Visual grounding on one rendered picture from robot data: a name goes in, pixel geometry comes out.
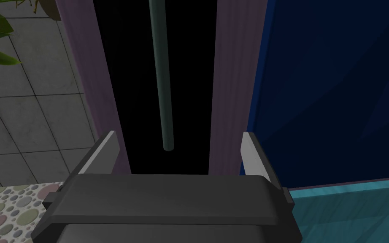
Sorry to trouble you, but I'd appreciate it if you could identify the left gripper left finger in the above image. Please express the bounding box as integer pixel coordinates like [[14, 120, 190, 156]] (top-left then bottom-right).
[[78, 130, 121, 175]]

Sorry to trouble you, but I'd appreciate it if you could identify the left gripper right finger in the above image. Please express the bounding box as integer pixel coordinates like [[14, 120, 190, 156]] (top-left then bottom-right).
[[240, 132, 283, 189]]

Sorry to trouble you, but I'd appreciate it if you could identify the purple framed black door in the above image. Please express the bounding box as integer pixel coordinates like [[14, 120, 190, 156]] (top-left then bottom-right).
[[55, 0, 269, 176]]

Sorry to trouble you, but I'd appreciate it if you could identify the dark blue cabinet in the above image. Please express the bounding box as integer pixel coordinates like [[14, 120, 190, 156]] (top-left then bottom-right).
[[239, 0, 389, 189]]

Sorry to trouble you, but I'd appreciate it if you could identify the dotted pebble pattern mat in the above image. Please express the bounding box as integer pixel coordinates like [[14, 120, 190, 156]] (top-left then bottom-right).
[[0, 182, 65, 243]]

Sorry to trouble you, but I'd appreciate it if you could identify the grey-green bar handle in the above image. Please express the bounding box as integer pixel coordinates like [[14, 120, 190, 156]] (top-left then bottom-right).
[[148, 0, 175, 152]]

